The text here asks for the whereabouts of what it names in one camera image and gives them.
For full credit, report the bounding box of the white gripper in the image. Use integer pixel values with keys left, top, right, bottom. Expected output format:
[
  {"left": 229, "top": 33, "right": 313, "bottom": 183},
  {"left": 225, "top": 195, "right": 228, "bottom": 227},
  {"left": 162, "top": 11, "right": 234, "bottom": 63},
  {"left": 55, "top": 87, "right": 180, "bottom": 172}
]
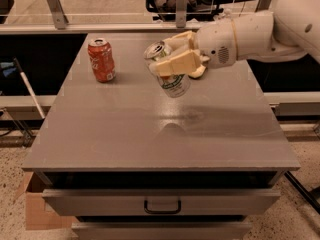
[{"left": 151, "top": 19, "right": 237, "bottom": 76}]

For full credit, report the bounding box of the upper grey drawer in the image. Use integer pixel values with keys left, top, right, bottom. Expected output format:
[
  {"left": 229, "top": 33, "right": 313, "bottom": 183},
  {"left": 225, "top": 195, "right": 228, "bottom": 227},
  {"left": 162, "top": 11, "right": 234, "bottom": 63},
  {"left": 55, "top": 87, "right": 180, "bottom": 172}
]
[{"left": 42, "top": 189, "right": 280, "bottom": 217}]

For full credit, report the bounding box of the grey drawer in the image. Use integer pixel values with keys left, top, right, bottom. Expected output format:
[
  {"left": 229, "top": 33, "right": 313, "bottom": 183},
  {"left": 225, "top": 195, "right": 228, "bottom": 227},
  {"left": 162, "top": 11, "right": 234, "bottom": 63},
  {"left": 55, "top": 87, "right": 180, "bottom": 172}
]
[
  {"left": 72, "top": 222, "right": 251, "bottom": 240},
  {"left": 42, "top": 189, "right": 280, "bottom": 217}
]

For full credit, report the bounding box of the red coca-cola can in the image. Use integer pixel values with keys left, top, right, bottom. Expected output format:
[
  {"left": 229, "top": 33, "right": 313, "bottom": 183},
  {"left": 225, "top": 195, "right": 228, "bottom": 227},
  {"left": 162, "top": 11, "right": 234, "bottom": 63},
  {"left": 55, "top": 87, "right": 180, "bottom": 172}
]
[{"left": 88, "top": 38, "right": 115, "bottom": 83}]

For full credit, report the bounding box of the white green 7up can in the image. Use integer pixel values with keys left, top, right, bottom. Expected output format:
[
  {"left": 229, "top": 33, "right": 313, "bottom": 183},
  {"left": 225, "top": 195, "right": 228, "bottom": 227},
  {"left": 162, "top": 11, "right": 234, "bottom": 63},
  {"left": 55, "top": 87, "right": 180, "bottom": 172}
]
[{"left": 143, "top": 41, "right": 191, "bottom": 98}]

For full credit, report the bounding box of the brown cardboard box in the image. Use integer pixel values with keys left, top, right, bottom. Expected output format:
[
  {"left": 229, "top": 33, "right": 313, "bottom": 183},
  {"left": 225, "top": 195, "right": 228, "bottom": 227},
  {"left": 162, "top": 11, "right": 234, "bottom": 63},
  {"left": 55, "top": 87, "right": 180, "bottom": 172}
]
[{"left": 15, "top": 172, "right": 77, "bottom": 230}]

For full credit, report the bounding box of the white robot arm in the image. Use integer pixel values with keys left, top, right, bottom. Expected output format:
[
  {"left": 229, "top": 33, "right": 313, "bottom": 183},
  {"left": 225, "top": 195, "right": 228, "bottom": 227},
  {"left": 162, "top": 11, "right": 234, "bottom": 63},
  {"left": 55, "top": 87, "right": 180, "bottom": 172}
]
[{"left": 149, "top": 0, "right": 320, "bottom": 78}]

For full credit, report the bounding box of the white stick with black tip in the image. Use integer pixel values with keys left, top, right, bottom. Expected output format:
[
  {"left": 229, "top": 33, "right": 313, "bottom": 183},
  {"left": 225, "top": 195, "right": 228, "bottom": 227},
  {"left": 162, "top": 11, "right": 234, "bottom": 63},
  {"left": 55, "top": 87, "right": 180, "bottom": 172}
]
[{"left": 13, "top": 57, "right": 45, "bottom": 119}]

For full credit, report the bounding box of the lower grey drawer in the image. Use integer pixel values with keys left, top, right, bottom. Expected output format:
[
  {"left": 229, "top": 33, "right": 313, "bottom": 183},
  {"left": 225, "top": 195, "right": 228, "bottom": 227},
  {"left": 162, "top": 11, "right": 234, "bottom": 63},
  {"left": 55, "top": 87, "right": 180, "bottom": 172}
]
[{"left": 72, "top": 222, "right": 251, "bottom": 240}]

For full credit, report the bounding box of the black drawer handle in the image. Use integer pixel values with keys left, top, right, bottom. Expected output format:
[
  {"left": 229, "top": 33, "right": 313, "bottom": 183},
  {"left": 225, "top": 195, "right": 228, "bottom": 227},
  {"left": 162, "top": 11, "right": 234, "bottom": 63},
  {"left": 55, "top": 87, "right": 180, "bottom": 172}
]
[{"left": 143, "top": 200, "right": 182, "bottom": 215}]

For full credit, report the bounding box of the grey drawer cabinet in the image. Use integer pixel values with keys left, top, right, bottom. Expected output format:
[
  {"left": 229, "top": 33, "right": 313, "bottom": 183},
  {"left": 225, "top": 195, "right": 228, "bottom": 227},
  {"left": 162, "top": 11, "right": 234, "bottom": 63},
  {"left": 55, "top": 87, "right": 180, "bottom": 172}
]
[{"left": 21, "top": 31, "right": 301, "bottom": 240}]

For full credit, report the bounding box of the yellow sponge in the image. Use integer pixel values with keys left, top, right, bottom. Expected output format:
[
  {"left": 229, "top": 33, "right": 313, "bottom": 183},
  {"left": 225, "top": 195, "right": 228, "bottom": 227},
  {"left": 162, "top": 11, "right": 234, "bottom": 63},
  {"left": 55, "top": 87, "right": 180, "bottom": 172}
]
[{"left": 189, "top": 66, "right": 206, "bottom": 79}]

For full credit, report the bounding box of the metal railing frame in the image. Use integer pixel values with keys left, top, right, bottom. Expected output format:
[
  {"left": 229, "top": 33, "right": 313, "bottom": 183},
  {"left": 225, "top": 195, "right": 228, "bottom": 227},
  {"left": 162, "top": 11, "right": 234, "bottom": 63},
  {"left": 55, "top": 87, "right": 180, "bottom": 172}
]
[{"left": 0, "top": 0, "right": 272, "bottom": 35}]

